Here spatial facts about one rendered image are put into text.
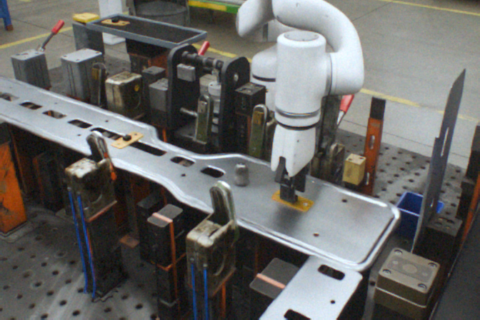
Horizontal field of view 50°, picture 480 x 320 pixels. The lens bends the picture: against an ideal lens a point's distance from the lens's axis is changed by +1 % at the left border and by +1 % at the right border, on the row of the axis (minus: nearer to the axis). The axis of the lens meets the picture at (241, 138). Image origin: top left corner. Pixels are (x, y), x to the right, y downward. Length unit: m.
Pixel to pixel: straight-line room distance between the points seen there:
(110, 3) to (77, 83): 3.74
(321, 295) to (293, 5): 0.51
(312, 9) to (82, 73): 0.80
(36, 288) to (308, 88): 0.84
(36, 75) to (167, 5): 2.49
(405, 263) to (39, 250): 0.98
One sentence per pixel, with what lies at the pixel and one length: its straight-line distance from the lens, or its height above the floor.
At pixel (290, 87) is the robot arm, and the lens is 0.91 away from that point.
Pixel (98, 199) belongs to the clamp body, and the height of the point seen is 0.96.
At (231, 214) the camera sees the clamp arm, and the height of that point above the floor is 1.05.
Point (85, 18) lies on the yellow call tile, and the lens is 1.78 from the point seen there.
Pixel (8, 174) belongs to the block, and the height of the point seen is 0.88.
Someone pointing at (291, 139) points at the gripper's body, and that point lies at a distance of 0.95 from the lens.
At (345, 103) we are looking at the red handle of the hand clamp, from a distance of 1.19.
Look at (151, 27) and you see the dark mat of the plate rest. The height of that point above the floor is 1.16.
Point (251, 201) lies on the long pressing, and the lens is 1.07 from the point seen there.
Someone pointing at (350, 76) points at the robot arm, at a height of 1.29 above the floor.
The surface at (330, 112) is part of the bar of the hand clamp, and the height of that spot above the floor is 1.14.
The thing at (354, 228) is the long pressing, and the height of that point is 1.00.
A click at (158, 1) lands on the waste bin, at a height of 0.63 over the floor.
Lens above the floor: 1.62
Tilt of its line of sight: 29 degrees down
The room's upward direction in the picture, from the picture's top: straight up
